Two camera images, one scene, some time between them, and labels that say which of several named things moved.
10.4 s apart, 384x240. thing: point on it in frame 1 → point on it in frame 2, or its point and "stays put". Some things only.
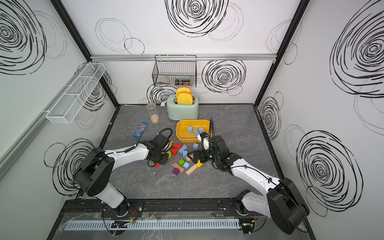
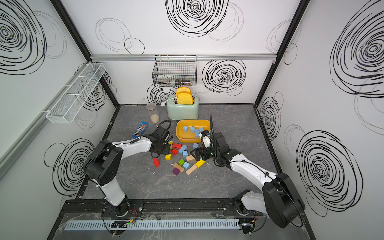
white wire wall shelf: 73,97 stays put
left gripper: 164,160 → 167,149
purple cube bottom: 176,171 stays put
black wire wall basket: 175,70 stays put
